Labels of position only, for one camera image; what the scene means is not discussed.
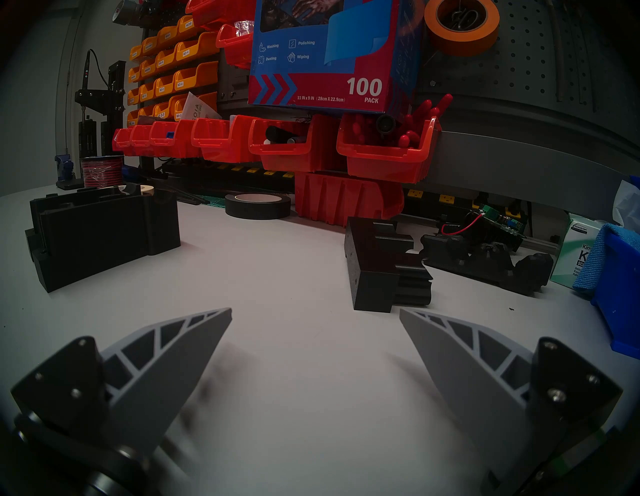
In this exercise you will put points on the black tall printed piece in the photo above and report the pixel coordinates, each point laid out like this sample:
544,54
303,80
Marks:
90,240

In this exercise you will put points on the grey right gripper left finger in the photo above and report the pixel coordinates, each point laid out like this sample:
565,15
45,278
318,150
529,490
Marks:
150,380

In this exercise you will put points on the white paper packet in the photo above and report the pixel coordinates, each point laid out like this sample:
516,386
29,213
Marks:
197,107

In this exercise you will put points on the blue storage bin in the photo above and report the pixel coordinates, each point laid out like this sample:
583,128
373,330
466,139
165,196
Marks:
620,300

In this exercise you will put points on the black lumpy printed part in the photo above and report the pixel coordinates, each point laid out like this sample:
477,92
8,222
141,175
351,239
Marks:
500,270

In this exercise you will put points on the black tape roll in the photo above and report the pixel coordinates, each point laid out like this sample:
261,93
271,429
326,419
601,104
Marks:
257,210

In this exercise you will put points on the black notched printed block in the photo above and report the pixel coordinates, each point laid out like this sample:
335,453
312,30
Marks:
375,270

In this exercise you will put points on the red storage bin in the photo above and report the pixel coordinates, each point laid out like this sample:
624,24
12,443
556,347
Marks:
290,159
385,165
121,140
141,140
232,50
172,146
220,145
210,10

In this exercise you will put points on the black module green circuit board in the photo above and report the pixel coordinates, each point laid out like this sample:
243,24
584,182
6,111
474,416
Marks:
495,220

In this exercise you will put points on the light blue folded cloth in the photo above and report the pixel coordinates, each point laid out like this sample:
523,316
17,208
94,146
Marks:
595,255

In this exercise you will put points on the red nested bins stack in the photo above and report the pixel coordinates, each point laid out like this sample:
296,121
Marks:
345,200

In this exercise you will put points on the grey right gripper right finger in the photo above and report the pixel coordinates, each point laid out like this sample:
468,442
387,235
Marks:
475,395

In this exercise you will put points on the green cutting mat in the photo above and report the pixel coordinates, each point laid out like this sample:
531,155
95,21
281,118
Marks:
215,201

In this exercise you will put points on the beige masking tape roll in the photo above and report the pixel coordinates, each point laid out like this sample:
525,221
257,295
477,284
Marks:
145,188

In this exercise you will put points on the orange storage bin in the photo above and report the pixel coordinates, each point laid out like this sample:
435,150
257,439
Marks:
186,25
134,74
147,91
136,53
164,85
196,48
149,46
178,107
165,59
162,109
148,68
195,76
132,118
167,36
133,96
145,112

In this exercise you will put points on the orange tape roll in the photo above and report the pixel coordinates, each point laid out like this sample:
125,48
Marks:
440,35

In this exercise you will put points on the blue cleaning cloths box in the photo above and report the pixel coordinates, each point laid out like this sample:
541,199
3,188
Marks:
340,75

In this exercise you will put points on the dark grey tool wall panel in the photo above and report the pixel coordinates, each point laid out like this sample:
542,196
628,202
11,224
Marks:
540,60

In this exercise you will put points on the grey duct tape roll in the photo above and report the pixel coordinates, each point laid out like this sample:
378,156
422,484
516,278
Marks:
127,12

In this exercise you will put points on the green white tissue box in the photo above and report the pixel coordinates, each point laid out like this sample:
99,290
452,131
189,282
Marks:
575,250

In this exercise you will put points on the small blue vise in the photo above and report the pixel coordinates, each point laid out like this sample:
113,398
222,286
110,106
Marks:
64,167

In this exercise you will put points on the black press stand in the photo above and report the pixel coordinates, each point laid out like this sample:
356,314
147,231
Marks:
115,90

